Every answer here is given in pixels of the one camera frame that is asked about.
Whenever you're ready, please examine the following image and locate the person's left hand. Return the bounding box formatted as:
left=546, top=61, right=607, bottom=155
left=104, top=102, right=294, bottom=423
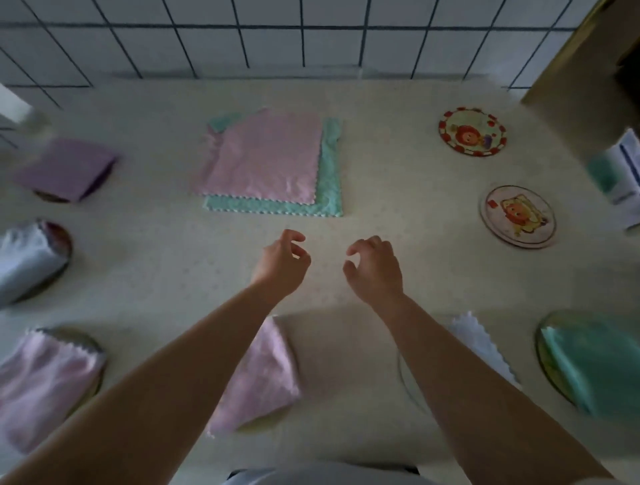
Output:
left=249, top=229, right=312, bottom=301

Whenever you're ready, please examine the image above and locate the person's right hand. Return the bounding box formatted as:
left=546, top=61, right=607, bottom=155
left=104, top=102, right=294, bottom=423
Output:
left=342, top=236, right=405, bottom=307

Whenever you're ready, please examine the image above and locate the person's left forearm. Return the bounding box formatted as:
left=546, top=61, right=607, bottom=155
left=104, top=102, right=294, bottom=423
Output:
left=0, top=281, right=287, bottom=485

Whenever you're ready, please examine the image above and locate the person's right forearm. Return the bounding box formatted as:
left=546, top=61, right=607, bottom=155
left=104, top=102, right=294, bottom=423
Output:
left=372, top=294, right=617, bottom=485

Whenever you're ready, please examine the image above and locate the flat green cleaning cloth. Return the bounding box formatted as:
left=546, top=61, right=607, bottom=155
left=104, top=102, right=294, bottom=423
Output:
left=203, top=113, right=344, bottom=218

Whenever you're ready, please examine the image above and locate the flat pink cleaning cloth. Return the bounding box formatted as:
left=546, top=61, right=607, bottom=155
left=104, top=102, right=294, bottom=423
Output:
left=191, top=108, right=323, bottom=206

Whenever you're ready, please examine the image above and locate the small folded pink cloth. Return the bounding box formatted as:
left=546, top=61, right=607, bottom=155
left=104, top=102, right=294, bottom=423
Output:
left=205, top=316, right=302, bottom=439

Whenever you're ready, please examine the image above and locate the folded white cloth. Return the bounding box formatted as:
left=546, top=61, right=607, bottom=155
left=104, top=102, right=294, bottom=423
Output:
left=446, top=311, right=523, bottom=390

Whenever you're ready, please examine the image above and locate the pink cartoon glass plate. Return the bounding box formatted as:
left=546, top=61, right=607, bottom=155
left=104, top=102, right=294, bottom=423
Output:
left=479, top=185, right=557, bottom=249

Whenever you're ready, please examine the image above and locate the red-rimmed cartoon plate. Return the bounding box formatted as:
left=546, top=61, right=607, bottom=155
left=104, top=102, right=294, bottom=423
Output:
left=438, top=106, right=508, bottom=158

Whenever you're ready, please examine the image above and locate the yellow-green glass plate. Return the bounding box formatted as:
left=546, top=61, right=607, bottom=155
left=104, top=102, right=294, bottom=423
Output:
left=534, top=309, right=640, bottom=408

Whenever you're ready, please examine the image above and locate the folded purple cloth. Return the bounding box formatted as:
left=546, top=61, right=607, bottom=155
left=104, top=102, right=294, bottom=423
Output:
left=13, top=137, right=119, bottom=203

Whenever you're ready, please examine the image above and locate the folded green cloth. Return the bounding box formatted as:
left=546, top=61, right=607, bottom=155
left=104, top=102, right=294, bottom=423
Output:
left=540, top=325, right=640, bottom=420

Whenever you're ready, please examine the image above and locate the folded light blue cloth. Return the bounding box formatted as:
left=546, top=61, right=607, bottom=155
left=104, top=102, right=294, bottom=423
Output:
left=0, top=220, right=69, bottom=309

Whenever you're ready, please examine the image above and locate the white packet of cloths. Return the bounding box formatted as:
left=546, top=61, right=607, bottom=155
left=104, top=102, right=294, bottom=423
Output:
left=585, top=128, right=640, bottom=232

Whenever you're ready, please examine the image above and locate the large folded pink cloth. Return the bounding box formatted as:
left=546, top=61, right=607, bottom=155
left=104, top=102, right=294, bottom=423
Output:
left=0, top=330, right=107, bottom=455

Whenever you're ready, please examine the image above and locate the brown wooden cabinet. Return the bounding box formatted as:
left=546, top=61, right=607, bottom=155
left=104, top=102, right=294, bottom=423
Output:
left=520, top=0, right=640, bottom=163

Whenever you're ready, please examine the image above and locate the white object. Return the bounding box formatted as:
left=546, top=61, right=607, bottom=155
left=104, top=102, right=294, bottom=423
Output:
left=0, top=82, right=33, bottom=126

